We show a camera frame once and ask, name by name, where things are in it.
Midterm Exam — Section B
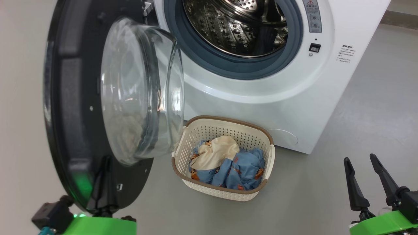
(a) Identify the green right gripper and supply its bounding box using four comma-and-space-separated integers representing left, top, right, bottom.
344, 153, 418, 235

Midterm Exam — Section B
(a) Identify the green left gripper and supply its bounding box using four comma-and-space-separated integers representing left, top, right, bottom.
62, 156, 137, 235

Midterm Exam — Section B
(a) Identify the cream cloth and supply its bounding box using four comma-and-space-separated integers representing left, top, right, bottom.
191, 135, 240, 171

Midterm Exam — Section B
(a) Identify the black round glass washer door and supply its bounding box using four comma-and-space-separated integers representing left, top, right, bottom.
42, 0, 185, 214

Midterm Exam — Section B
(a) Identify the blue bear print garment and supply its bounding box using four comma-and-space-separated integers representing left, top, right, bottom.
189, 140, 265, 191

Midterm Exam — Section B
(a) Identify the white front-load washing machine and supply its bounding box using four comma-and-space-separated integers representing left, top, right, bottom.
144, 0, 391, 154

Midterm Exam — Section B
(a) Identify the steel perforated washer drum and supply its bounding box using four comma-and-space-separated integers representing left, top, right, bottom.
182, 0, 289, 58

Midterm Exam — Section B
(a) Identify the round white filter cover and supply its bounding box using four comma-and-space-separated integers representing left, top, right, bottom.
267, 128, 298, 146

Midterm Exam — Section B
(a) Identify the cream perforated laundry basket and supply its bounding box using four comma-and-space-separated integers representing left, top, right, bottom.
171, 115, 276, 202

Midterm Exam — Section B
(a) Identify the grey warning sticker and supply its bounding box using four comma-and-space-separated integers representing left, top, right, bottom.
302, 0, 322, 33

